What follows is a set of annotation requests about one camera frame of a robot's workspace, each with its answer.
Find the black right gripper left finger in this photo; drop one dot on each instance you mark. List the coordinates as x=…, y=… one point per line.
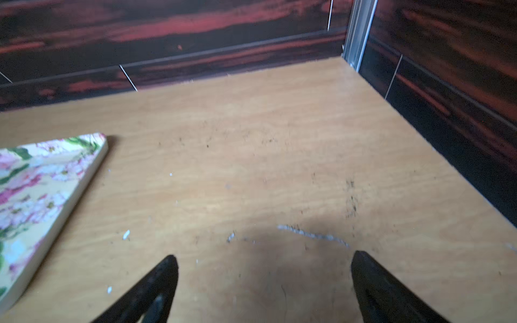
x=150, y=299

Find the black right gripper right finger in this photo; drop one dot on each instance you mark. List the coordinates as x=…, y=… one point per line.
x=383, y=298

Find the floral rectangular tray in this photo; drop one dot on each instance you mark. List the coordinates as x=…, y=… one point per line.
x=41, y=183

